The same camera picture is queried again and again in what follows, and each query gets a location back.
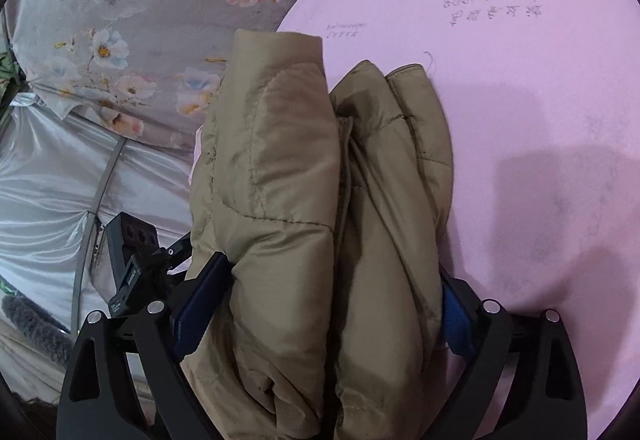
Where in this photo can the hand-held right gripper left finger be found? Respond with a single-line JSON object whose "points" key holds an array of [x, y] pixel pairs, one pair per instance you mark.
{"points": [[200, 300]]}

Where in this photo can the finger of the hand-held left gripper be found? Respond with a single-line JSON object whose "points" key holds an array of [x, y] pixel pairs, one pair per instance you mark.
{"points": [[177, 255]]}

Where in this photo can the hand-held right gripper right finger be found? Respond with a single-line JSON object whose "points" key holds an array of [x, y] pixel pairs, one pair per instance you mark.
{"points": [[457, 315]]}

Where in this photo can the khaki padded jacket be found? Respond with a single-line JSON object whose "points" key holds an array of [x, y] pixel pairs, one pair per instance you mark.
{"points": [[280, 170]]}

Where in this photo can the grey fluffy item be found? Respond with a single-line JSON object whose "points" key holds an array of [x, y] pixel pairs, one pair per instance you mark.
{"points": [[35, 327]]}

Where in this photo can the white draped cloth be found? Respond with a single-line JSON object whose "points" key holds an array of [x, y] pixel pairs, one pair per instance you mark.
{"points": [[45, 180]]}

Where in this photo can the grey floral bedsheet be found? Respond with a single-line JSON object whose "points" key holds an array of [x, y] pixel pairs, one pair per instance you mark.
{"points": [[150, 45]]}

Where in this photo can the pink cloth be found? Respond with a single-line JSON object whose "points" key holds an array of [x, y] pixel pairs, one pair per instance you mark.
{"points": [[500, 95]]}

